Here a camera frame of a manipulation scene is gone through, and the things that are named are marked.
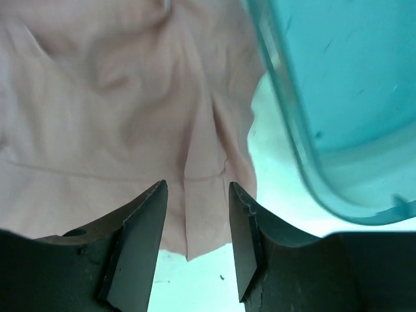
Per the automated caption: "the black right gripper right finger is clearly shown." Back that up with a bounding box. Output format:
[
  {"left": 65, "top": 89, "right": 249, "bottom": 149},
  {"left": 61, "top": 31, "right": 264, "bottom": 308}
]
[{"left": 229, "top": 182, "right": 415, "bottom": 311}]

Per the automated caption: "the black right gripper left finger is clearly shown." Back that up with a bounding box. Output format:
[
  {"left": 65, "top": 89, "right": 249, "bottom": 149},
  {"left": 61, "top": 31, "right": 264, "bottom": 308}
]
[{"left": 1, "top": 180, "right": 168, "bottom": 311}]

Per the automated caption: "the dusty pink t shirt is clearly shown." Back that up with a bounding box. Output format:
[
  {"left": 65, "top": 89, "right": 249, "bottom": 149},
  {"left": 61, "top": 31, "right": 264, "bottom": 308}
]
[{"left": 1, "top": 1, "right": 264, "bottom": 259}]

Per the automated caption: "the teal transparent plastic bin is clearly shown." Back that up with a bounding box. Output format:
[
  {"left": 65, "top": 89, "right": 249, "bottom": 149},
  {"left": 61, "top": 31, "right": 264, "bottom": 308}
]
[{"left": 247, "top": 1, "right": 415, "bottom": 226}]

